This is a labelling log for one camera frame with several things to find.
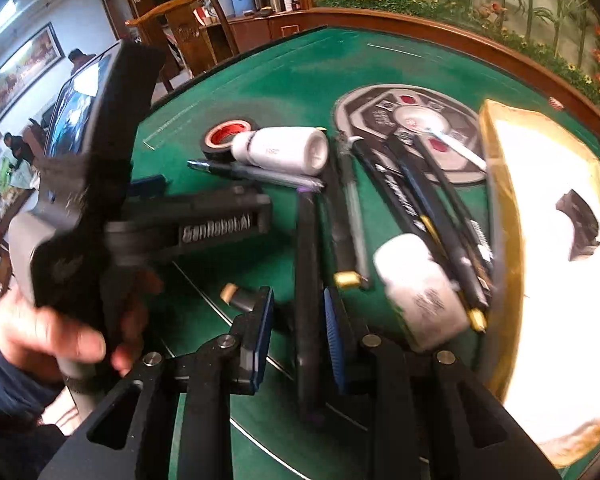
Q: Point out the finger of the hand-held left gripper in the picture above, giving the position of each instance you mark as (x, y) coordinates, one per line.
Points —
(150, 186)

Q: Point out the small red white item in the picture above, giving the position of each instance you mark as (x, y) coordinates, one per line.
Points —
(555, 102)

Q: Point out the small black item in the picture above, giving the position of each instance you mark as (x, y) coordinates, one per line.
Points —
(580, 230)

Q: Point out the steel cup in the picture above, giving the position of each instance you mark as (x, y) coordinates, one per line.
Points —
(275, 0)

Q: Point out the black and clear gel pen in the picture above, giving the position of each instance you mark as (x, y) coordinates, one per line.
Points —
(250, 174)

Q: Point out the framed wall painting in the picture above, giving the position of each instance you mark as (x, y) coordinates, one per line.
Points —
(20, 72)

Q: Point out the black marker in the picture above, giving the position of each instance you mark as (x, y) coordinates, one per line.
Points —
(307, 310)

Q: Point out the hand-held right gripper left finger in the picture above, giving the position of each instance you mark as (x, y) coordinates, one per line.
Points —
(260, 340)

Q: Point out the black pen gold tip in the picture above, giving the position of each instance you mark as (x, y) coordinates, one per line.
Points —
(230, 292)
(340, 240)

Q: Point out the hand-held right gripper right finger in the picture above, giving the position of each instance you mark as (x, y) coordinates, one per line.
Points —
(335, 340)

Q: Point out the yellow box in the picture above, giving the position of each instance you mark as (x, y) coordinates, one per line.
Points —
(555, 310)

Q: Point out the person's left forearm blue sleeve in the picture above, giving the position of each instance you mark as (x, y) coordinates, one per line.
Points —
(10, 390)

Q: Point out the white bottle black-print label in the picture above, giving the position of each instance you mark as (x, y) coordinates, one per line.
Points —
(415, 285)

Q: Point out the round grey control panel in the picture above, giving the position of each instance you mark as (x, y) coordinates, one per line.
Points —
(370, 110)

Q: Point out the white plastic bottle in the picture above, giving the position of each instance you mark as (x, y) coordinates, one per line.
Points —
(285, 150)

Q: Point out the wooden chair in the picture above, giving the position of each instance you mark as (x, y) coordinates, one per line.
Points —
(185, 35)

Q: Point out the black tape roll red core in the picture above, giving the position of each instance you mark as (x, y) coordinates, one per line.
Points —
(211, 149)

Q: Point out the person's left hand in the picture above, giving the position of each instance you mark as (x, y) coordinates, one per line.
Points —
(45, 332)

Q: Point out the black pen white print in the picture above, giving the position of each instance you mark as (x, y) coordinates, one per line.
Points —
(405, 205)

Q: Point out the wooden sideboard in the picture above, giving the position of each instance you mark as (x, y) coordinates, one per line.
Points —
(260, 30)

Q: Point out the person's dark clothing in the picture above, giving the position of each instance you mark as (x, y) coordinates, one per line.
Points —
(15, 450)

